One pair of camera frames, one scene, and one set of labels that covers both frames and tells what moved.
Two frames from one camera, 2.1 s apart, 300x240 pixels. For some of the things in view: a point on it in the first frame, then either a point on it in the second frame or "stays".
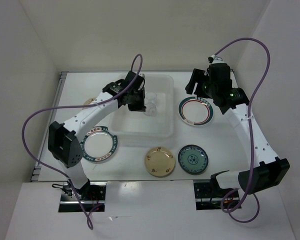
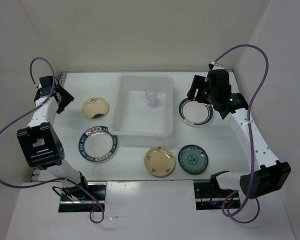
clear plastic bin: [158, 120] stays
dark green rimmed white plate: [99, 143] stays
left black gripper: [140, 106] -> [68, 98]
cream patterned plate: [160, 161] stays
